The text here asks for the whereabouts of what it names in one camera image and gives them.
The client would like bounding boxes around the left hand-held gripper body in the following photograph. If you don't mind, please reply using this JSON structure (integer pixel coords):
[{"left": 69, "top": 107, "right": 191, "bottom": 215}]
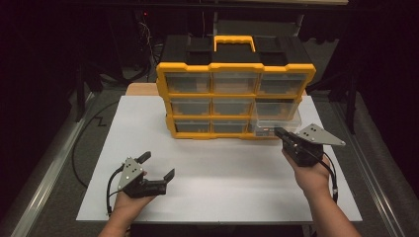
[{"left": 117, "top": 157, "right": 168, "bottom": 198}]

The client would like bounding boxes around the aluminium frame rail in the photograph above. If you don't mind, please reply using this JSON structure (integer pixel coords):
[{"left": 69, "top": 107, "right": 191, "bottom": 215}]
[
  {"left": 329, "top": 95, "right": 408, "bottom": 237},
  {"left": 9, "top": 92, "right": 100, "bottom": 237}
]

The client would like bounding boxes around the hand-held gripper cable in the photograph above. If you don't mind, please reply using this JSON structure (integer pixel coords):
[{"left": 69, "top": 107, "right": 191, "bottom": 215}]
[
  {"left": 105, "top": 166, "right": 125, "bottom": 217},
  {"left": 320, "top": 151, "right": 340, "bottom": 203}
]

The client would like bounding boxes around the black floor cable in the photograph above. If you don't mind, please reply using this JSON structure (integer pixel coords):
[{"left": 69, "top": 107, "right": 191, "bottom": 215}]
[{"left": 71, "top": 100, "right": 121, "bottom": 190}]

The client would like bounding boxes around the black metal stand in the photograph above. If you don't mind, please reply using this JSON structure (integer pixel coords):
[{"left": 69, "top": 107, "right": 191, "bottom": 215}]
[
  {"left": 74, "top": 62, "right": 87, "bottom": 123},
  {"left": 345, "top": 65, "right": 361, "bottom": 135}
]

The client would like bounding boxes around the person's right hand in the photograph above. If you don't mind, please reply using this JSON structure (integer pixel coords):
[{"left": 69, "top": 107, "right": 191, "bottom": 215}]
[{"left": 282, "top": 149, "right": 332, "bottom": 199}]

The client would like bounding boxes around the transparent plastic drawer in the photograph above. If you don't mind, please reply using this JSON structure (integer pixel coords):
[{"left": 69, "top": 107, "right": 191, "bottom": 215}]
[{"left": 250, "top": 98, "right": 302, "bottom": 138}]

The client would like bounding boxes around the grid of clear bins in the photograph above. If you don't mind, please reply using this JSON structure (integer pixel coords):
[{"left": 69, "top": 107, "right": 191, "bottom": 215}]
[{"left": 163, "top": 71, "right": 309, "bottom": 134}]

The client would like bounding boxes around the right hand-held gripper cable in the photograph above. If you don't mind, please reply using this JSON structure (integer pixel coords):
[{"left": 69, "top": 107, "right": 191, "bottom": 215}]
[{"left": 320, "top": 151, "right": 340, "bottom": 203}]

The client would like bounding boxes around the person's left hand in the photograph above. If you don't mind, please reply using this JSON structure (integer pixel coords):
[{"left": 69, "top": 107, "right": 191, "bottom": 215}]
[{"left": 112, "top": 191, "right": 156, "bottom": 217}]

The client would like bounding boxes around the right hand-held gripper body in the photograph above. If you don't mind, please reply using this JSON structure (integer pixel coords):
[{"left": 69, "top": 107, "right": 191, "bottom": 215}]
[{"left": 282, "top": 122, "right": 347, "bottom": 168}]

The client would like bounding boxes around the yellow black organizer cabinet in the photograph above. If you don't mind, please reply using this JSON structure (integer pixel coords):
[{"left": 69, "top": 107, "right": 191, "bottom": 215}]
[{"left": 155, "top": 34, "right": 317, "bottom": 141}]

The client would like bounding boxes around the left hand-held gripper cable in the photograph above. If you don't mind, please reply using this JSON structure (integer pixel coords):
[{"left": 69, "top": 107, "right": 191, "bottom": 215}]
[{"left": 105, "top": 166, "right": 125, "bottom": 217}]

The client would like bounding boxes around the bundle of thin cables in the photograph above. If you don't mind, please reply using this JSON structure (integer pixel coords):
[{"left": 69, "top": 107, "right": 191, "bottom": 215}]
[{"left": 136, "top": 11, "right": 164, "bottom": 83}]

